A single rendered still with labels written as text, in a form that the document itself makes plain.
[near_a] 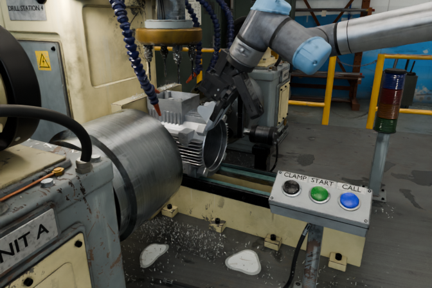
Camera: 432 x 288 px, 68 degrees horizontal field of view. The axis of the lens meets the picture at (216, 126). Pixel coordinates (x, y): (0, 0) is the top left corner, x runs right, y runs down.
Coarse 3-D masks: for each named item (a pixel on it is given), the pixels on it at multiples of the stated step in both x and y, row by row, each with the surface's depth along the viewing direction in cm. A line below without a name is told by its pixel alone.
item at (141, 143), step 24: (96, 120) 65; (120, 120) 66; (144, 120) 69; (72, 144) 57; (96, 144) 58; (120, 144) 59; (144, 144) 63; (168, 144) 69; (120, 168) 57; (144, 168) 61; (168, 168) 67; (120, 192) 56; (144, 192) 60; (168, 192) 69; (120, 216) 57; (144, 216) 62; (120, 240) 64
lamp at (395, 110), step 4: (380, 104) 96; (384, 104) 94; (388, 104) 94; (380, 108) 96; (384, 108) 95; (388, 108) 94; (392, 108) 94; (396, 108) 94; (380, 112) 96; (384, 112) 95; (388, 112) 94; (392, 112) 94; (396, 112) 94; (380, 116) 96; (384, 116) 95; (388, 116) 95; (392, 116) 94; (396, 116) 95
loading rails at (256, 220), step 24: (240, 168) 98; (192, 192) 92; (216, 192) 88; (240, 192) 85; (264, 192) 85; (168, 216) 95; (192, 216) 95; (216, 216) 91; (240, 216) 87; (264, 216) 84; (264, 240) 82; (288, 240) 83; (336, 240) 76; (360, 240) 74; (336, 264) 75; (360, 264) 76
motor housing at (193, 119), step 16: (192, 112) 90; (176, 128) 89; (192, 128) 87; (224, 128) 97; (192, 144) 85; (208, 144) 101; (224, 144) 99; (192, 160) 86; (208, 160) 98; (208, 176) 92
